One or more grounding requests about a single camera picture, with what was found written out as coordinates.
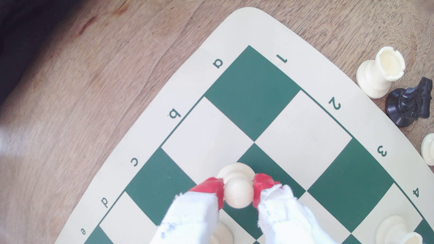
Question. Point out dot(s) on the white chess piece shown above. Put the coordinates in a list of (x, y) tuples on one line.
[(429, 149)]

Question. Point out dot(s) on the black chess knight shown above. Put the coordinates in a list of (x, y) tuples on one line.
[(407, 103)]

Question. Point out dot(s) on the green and cream chess mat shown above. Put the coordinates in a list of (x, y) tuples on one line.
[(305, 135)]

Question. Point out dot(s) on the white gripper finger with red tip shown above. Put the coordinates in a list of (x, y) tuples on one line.
[(284, 217), (193, 217)]

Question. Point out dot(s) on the white chess bishop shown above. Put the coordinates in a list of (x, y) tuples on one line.
[(222, 234)]

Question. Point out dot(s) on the white chess pawn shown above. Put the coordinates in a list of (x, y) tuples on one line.
[(238, 191)]

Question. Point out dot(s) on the white chess rook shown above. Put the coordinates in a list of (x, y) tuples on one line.
[(378, 74), (395, 230)]

